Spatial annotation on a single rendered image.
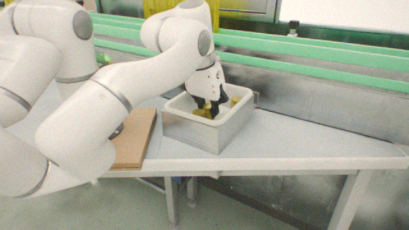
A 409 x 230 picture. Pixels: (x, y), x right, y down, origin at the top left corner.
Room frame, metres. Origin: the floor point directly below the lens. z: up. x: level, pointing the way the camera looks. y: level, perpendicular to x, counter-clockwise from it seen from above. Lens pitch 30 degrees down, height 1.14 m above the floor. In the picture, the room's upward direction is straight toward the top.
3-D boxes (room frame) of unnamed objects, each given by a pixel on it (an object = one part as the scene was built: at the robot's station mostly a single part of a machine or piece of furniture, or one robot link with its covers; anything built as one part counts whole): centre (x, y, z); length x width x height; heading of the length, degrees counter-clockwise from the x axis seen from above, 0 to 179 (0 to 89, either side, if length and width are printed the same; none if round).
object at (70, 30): (0.56, 0.31, 1.01); 0.13 x 0.10 x 0.16; 74
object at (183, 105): (0.61, -0.02, 0.80); 0.22 x 0.17 x 0.09; 149
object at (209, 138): (0.64, -0.03, 0.79); 0.27 x 0.17 x 0.08; 149
